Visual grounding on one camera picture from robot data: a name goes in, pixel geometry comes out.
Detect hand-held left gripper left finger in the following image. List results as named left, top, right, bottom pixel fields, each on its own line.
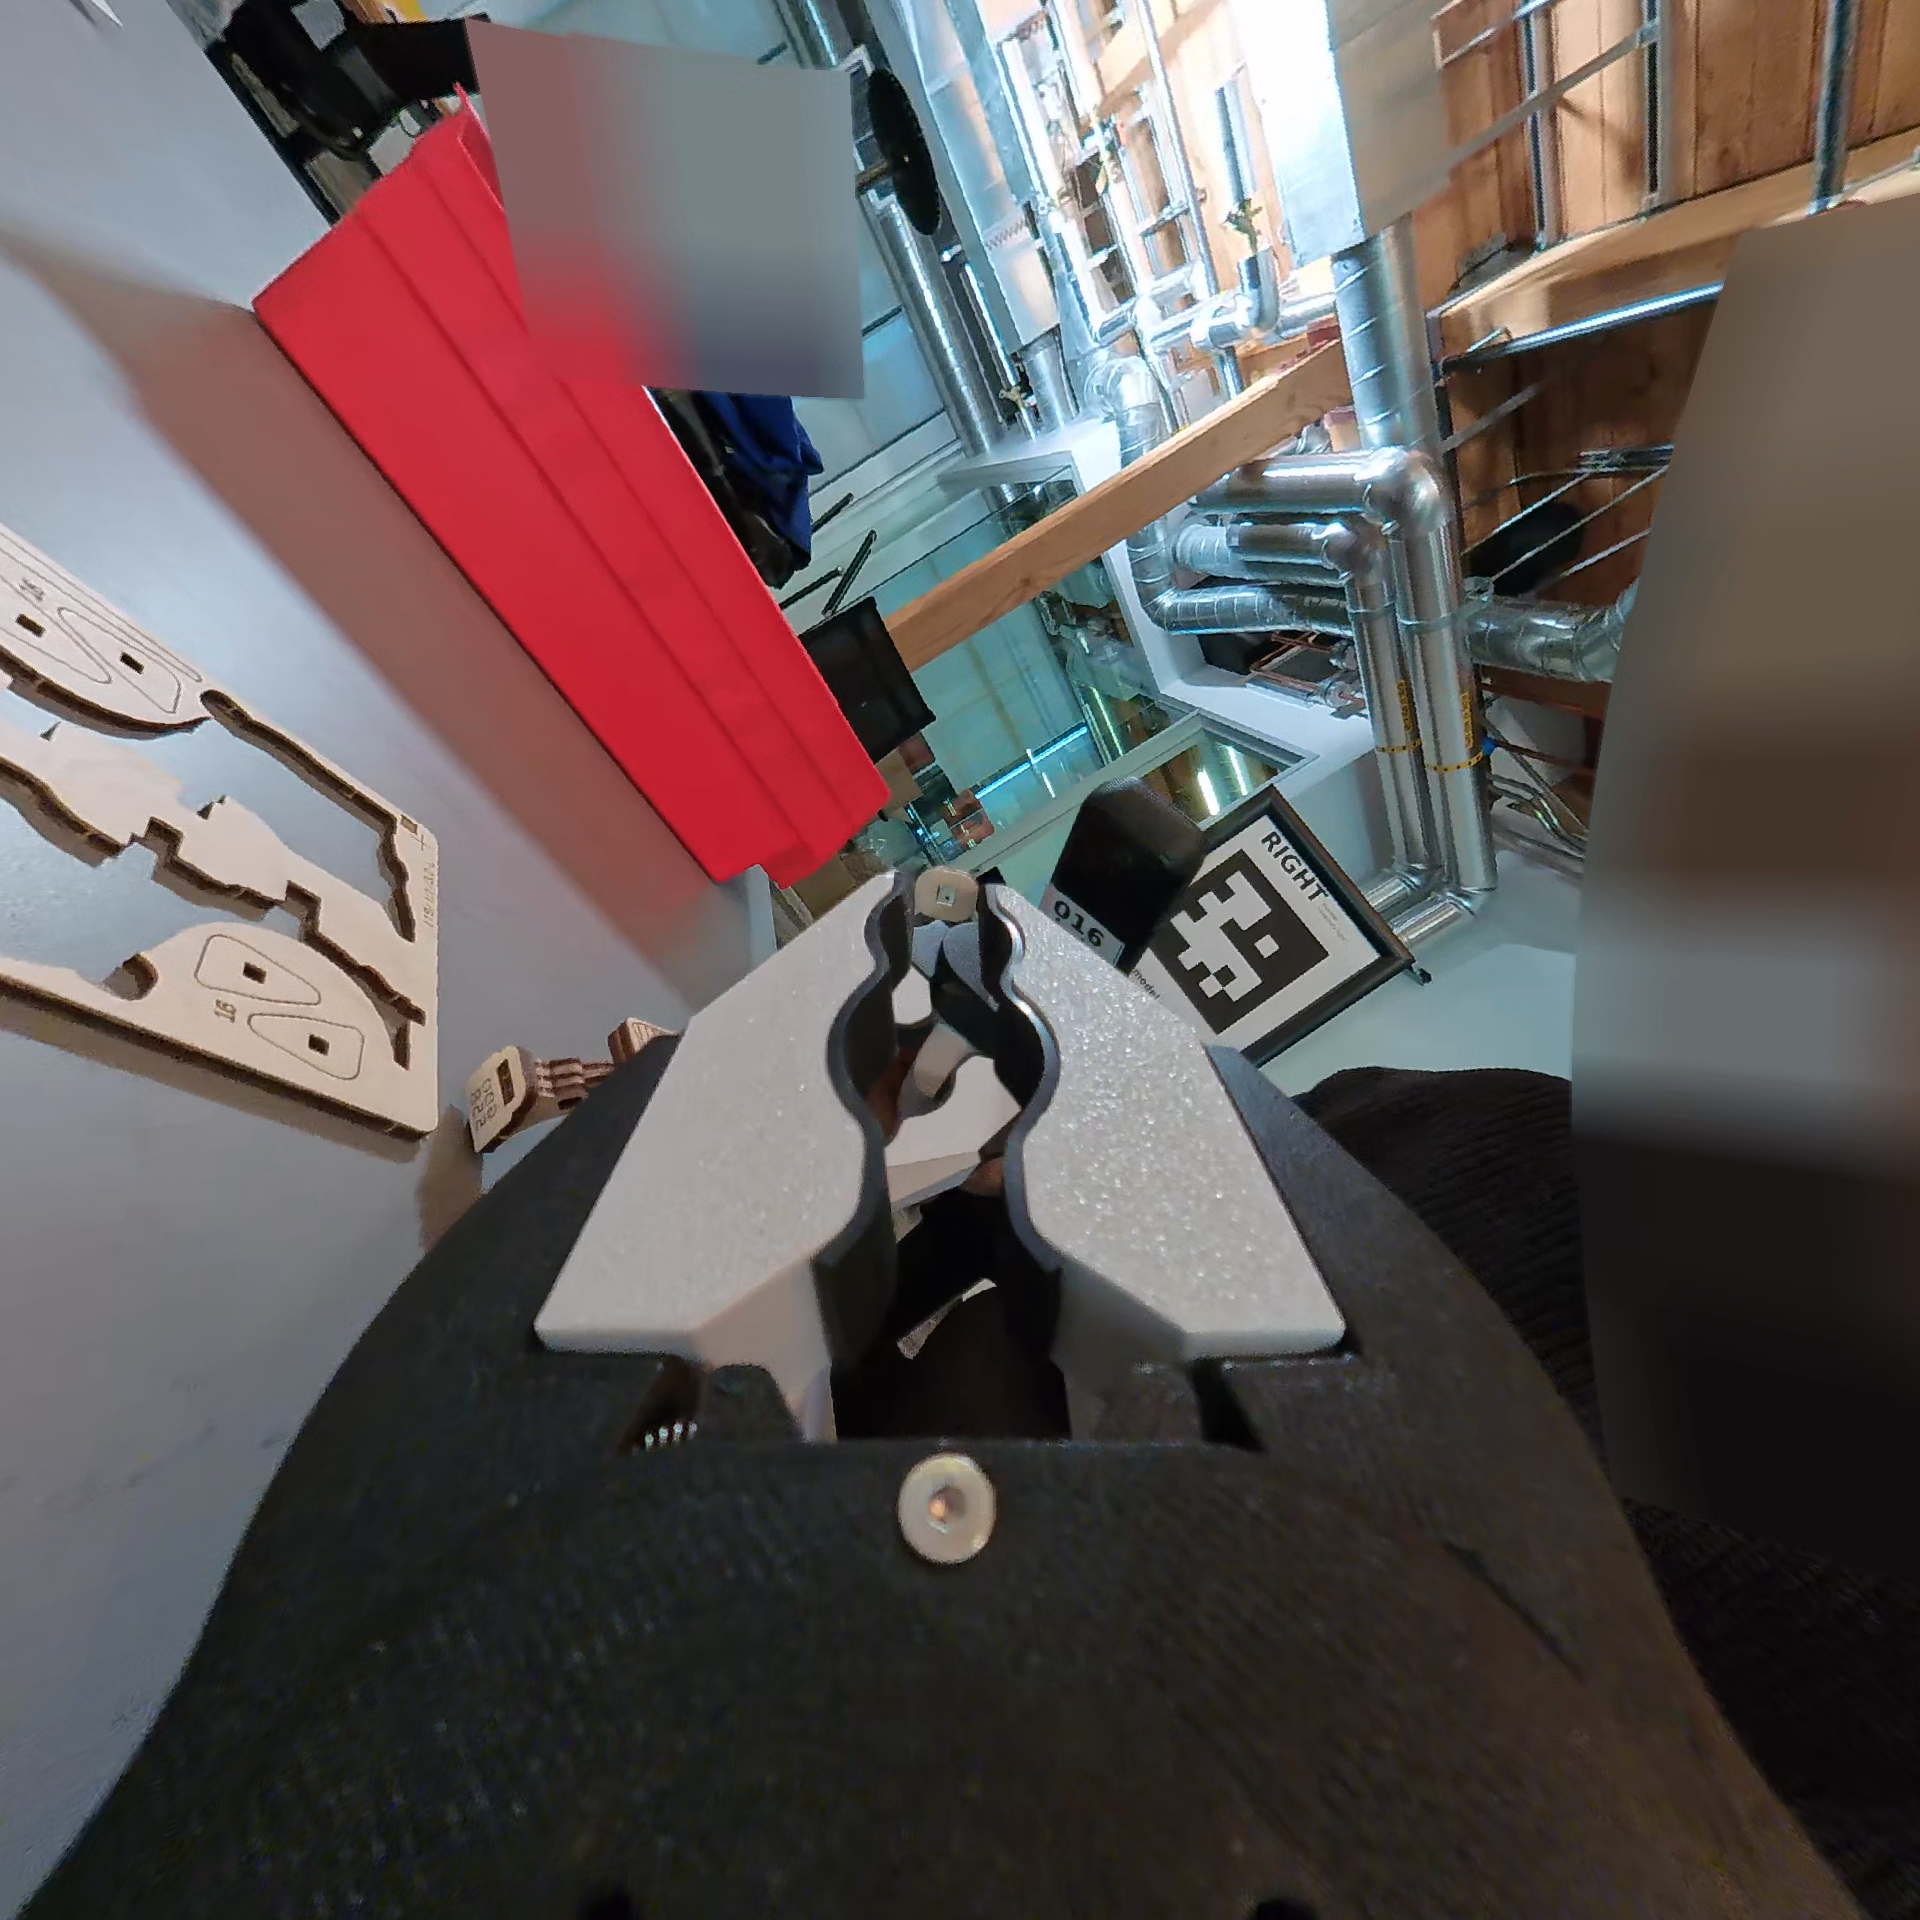
left=535, top=871, right=912, bottom=1441

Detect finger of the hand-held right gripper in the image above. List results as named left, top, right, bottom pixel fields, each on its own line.
left=897, top=1019, right=1024, bottom=1201

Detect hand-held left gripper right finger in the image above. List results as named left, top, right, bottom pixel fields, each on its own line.
left=938, top=884, right=1346, bottom=1441

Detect wooden model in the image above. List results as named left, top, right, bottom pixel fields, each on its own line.
left=470, top=1016, right=682, bottom=1155

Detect grey desk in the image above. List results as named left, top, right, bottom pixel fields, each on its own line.
left=0, top=0, right=783, bottom=1920

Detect framed marker sign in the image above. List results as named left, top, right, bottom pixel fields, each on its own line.
left=1133, top=779, right=1416, bottom=1067

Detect black crate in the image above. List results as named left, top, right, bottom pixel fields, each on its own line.
left=798, top=597, right=935, bottom=755

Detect wooden ceiling beam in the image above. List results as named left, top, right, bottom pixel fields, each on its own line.
left=882, top=333, right=1361, bottom=671

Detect silver ventilation pipes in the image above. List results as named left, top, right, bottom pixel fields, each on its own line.
left=1119, top=223, right=1637, bottom=951

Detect blue cloth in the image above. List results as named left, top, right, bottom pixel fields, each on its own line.
left=657, top=384, right=829, bottom=590

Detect laser-cut plywood sheet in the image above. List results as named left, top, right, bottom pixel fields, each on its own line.
left=0, top=521, right=441, bottom=1143

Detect metal railing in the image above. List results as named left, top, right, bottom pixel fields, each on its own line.
left=1411, top=0, right=1920, bottom=707

